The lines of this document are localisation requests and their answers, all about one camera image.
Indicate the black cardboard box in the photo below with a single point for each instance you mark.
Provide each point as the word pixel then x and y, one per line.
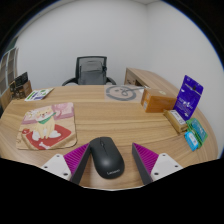
pixel 21 79

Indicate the black computer mouse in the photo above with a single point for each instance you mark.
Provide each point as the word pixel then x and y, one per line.
pixel 106 158

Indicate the black mesh office chair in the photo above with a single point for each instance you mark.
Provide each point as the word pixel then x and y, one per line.
pixel 91 58

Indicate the grey backpack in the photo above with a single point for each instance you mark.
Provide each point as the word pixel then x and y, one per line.
pixel 92 72

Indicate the wooden shelf unit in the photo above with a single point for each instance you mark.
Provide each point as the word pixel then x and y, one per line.
pixel 7 70

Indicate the small blue box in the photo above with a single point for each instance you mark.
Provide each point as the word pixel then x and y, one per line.
pixel 191 141

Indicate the grey round-print mat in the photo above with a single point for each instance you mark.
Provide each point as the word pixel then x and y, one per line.
pixel 124 93

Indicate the brown cardboard box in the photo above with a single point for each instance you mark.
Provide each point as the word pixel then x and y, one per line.
pixel 20 91

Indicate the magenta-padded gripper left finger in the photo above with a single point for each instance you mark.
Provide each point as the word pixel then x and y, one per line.
pixel 78 158

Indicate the orange-brown box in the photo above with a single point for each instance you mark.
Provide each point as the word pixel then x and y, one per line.
pixel 158 101

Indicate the green flat box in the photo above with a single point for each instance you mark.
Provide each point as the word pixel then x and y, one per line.
pixel 199 130

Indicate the purple retail package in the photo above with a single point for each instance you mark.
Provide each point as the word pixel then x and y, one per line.
pixel 188 98

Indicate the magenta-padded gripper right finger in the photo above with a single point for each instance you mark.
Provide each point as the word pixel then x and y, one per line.
pixel 145 158

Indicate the cartoon dog print mouse pad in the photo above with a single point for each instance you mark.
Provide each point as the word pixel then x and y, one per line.
pixel 46 126

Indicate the wooden side desk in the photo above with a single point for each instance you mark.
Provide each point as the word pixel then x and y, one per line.
pixel 146 77

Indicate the small tan box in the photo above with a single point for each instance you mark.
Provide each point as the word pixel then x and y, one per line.
pixel 175 121

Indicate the white and green leaflet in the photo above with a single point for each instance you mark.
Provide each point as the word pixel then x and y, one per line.
pixel 38 94

